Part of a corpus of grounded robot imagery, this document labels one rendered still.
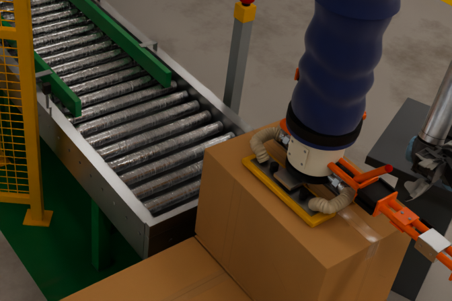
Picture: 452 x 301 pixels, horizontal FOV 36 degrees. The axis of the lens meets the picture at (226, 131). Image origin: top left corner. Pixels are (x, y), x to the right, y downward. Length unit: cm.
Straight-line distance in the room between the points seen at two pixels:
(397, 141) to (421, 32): 256
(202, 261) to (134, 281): 25
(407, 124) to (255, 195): 100
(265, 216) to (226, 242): 30
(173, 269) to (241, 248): 26
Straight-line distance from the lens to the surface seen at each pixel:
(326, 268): 201
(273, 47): 474
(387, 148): 280
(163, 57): 338
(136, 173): 278
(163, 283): 241
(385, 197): 202
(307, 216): 209
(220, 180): 229
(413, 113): 305
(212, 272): 246
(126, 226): 267
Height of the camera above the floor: 241
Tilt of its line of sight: 38 degrees down
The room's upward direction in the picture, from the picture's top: 8 degrees clockwise
